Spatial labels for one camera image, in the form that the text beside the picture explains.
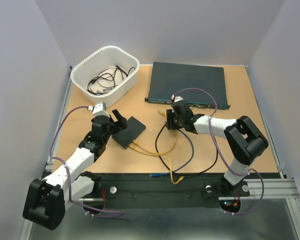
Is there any black cable in bin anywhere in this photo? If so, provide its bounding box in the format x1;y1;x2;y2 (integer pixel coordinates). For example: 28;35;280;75
86;65;136;96

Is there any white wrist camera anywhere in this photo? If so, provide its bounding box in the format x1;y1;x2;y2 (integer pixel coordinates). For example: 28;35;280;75
87;101;110;118
171;94;184;104

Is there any blue ethernet cable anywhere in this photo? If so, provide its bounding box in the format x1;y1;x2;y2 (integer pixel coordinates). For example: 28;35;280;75
149;128;195;178

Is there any white plastic bin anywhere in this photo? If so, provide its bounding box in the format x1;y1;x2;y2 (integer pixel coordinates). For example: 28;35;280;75
70;45;140;107

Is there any yellow ethernet cable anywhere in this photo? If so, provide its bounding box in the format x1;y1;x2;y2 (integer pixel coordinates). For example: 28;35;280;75
129;109;185;185

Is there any small black network switch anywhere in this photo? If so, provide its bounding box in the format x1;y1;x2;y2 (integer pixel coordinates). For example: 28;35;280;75
112;116;146;150

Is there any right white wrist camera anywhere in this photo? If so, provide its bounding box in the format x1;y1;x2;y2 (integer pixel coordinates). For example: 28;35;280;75
171;94;184;104

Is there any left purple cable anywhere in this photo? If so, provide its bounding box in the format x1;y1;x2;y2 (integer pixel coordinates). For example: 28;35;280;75
50;106;126;219

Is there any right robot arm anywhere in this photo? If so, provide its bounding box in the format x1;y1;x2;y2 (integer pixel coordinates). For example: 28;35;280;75
166;99;269;195

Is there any aluminium rail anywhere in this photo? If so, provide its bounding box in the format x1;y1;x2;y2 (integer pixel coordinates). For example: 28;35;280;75
29;177;300;201

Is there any black ethernet cable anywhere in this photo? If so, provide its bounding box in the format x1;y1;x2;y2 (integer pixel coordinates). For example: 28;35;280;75
154;122;219;176

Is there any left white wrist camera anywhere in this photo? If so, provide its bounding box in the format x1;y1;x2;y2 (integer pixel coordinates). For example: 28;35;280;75
87;101;110;118

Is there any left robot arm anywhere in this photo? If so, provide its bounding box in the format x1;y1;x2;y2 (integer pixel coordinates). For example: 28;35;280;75
22;106;127;230

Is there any large teal network switch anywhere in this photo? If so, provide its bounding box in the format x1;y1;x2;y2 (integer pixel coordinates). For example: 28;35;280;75
145;62;230;110

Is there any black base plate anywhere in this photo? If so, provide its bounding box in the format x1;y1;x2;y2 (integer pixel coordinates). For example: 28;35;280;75
71;171;251;210

